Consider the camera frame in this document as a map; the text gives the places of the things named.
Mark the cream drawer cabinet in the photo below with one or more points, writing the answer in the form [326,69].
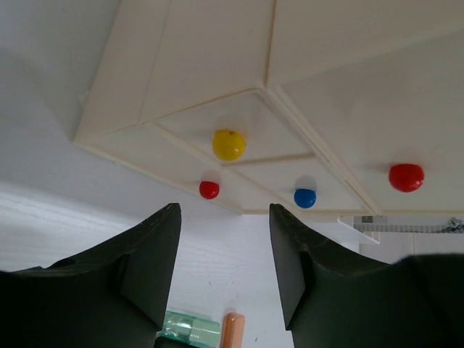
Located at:
[166,56]

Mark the white mesh file organizer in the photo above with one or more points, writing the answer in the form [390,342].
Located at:
[399,236]

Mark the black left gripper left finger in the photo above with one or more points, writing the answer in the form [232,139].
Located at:
[136,265]

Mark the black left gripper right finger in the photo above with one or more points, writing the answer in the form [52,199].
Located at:
[324,286]

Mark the orange highlighter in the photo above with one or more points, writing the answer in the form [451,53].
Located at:
[233,330]

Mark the small drawer yellow knob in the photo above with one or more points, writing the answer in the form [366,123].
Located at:
[241,128]

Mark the mint green highlighter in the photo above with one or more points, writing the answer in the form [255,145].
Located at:
[190,328]

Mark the drawer blue knob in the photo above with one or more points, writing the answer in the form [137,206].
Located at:
[301,182]

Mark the bottom drawer red knob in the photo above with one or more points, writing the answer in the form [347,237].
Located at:
[144,149]

